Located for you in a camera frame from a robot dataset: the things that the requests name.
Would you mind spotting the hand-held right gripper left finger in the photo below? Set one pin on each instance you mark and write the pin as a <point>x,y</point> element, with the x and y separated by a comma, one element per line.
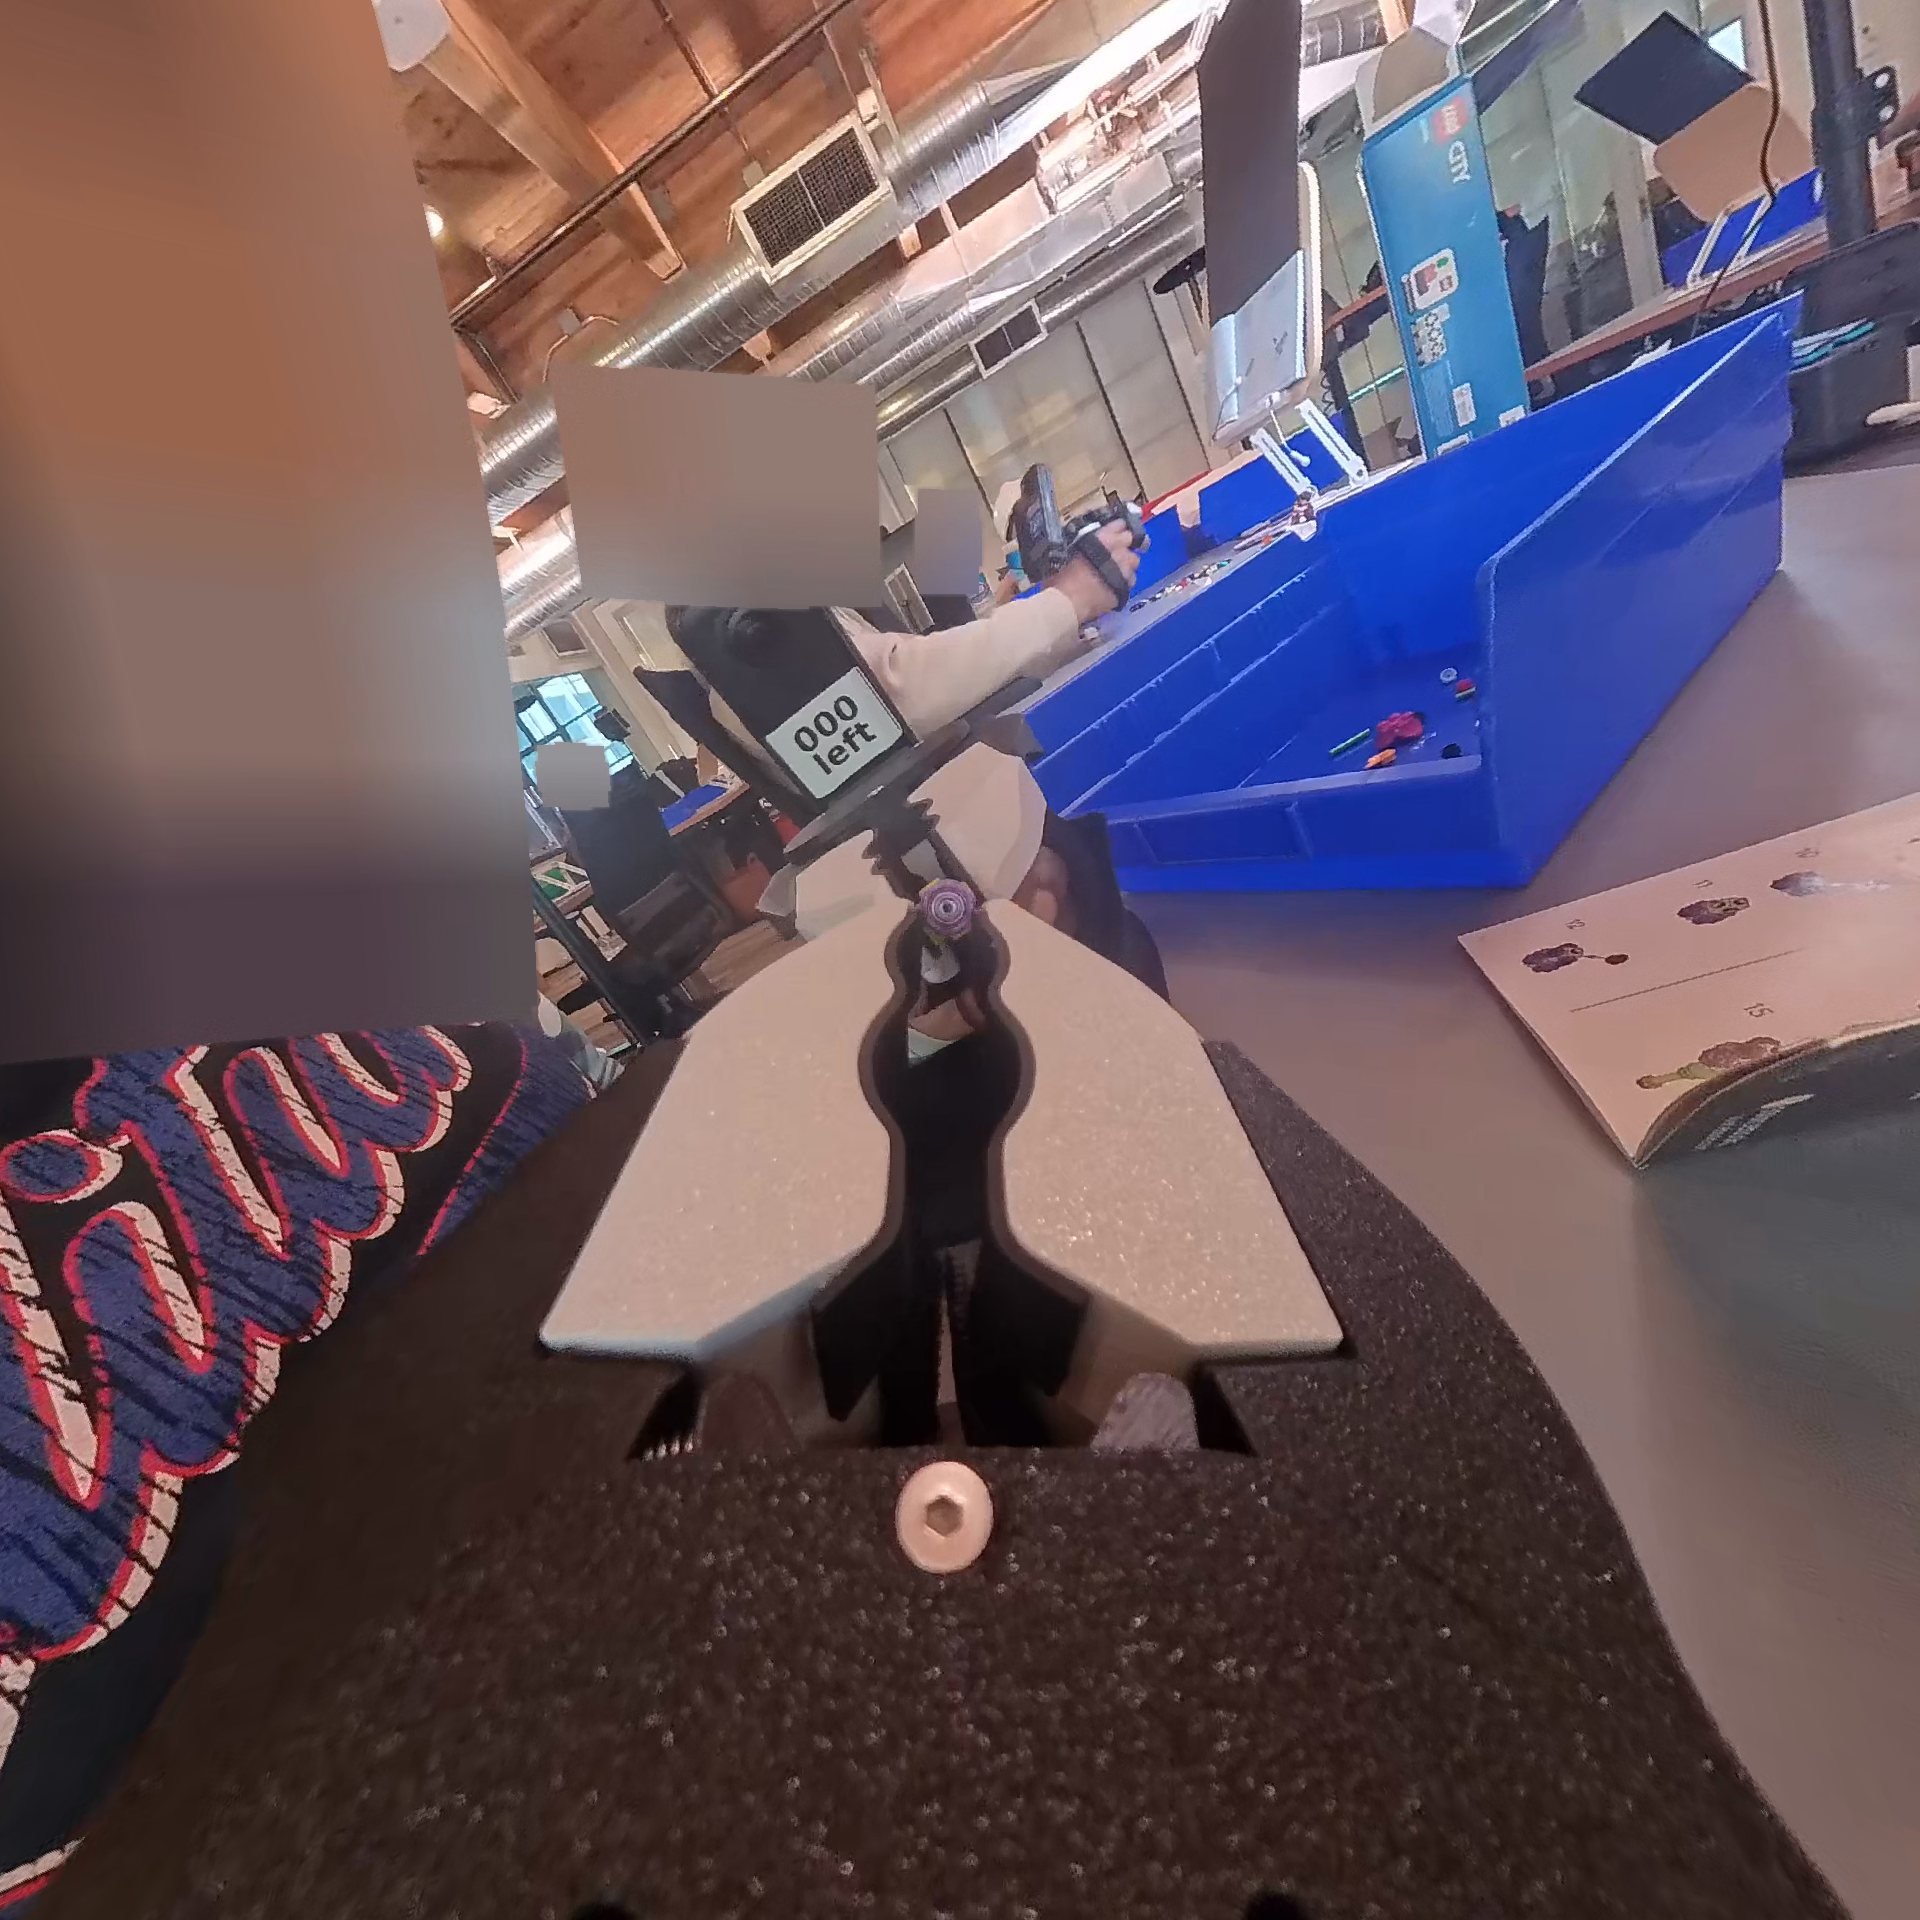
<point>722,1200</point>

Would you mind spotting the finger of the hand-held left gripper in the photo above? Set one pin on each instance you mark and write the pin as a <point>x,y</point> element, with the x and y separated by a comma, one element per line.
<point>978,816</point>
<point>826,885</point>

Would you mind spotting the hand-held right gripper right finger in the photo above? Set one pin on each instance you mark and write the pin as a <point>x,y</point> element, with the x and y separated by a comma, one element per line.
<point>1156,1187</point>

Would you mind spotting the purple flower brick piece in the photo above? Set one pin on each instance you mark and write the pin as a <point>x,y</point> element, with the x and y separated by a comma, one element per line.
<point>950,909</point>

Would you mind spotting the grey desk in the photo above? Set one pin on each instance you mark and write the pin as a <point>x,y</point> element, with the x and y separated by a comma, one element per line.
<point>1440,1200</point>

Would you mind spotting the pile of toy brick pieces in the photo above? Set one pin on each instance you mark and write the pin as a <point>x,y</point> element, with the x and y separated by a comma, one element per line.
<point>1395,731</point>

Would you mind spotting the ceiling air vent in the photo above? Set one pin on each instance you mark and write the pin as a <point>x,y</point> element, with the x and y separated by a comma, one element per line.
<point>816,196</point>

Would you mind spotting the instruction booklet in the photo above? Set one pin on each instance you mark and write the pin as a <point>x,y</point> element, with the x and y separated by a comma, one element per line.
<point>1680,960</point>

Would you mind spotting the blue storage bin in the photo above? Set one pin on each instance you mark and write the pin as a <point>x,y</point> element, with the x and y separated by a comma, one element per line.
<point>1622,603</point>

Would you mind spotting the blue printed carton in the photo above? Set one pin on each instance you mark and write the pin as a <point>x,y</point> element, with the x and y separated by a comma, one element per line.
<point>1440,270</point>

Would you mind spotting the tan backed panel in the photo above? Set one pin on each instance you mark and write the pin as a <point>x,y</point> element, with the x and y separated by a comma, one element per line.
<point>1680,77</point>

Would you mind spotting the silver ceiling air duct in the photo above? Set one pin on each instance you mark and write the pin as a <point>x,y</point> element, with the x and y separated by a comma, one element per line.
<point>901,300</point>

